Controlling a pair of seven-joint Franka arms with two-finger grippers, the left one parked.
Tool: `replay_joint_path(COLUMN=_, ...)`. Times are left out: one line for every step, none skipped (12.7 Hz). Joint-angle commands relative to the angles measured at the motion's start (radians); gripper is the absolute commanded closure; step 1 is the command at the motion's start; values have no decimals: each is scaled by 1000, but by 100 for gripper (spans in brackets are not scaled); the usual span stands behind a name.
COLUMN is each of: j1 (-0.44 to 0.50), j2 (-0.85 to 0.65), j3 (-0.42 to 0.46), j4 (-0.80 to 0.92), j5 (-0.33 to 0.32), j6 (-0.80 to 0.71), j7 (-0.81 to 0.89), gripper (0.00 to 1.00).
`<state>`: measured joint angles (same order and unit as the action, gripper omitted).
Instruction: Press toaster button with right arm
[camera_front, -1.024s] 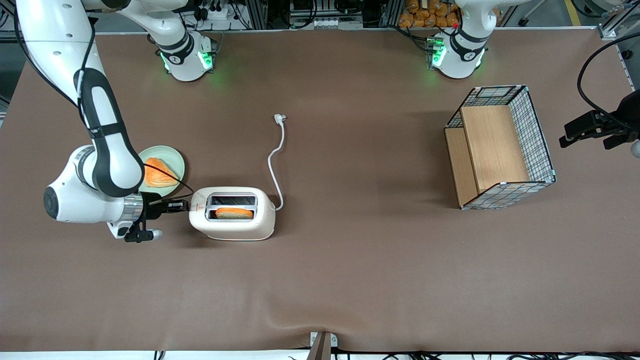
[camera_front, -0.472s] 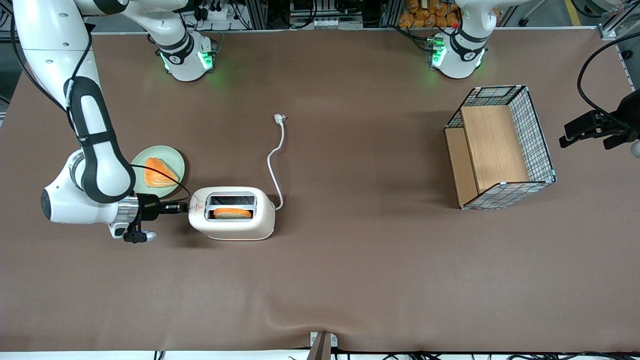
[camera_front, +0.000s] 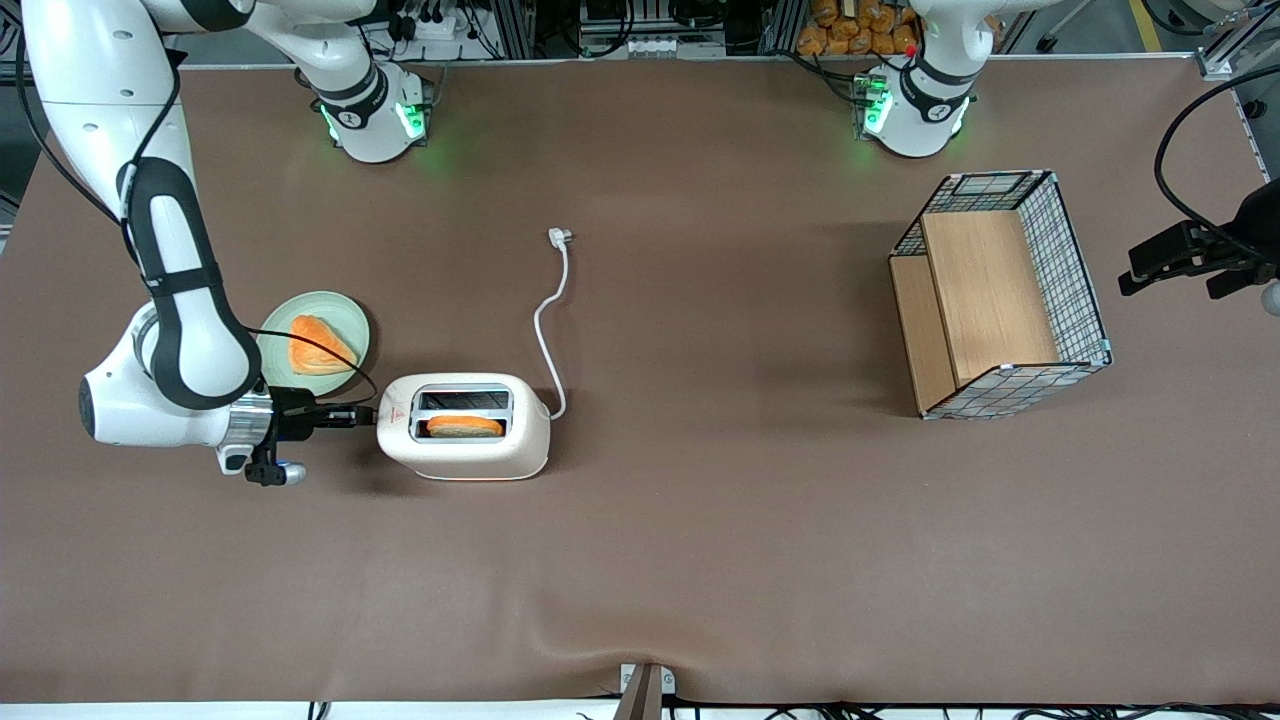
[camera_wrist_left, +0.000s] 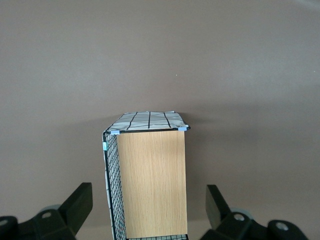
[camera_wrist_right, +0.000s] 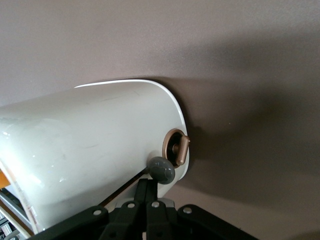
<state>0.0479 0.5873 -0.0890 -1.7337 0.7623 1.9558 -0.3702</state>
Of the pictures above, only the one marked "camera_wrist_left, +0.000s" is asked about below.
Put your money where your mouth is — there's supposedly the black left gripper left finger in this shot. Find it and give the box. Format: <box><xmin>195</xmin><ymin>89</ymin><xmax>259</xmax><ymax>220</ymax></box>
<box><xmin>0</xmin><ymin>182</ymin><xmax>94</xmax><ymax>240</ymax></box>

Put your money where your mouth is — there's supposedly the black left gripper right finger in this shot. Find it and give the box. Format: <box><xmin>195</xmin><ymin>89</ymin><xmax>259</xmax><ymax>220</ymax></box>
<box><xmin>199</xmin><ymin>184</ymin><xmax>310</xmax><ymax>240</ymax></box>

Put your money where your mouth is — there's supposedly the light wooden shelf board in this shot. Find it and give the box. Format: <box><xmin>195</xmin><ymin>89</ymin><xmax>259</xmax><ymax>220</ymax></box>
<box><xmin>116</xmin><ymin>130</ymin><xmax>188</xmax><ymax>239</ymax></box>

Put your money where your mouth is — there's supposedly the brown table cover mat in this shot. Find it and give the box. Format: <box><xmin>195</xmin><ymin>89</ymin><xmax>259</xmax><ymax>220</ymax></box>
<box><xmin>0</xmin><ymin>0</ymin><xmax>320</xmax><ymax>240</ymax></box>

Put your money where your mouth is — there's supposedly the wire basket with wood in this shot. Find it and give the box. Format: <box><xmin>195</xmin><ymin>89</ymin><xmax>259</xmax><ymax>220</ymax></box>
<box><xmin>101</xmin><ymin>111</ymin><xmax>191</xmax><ymax>240</ymax></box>

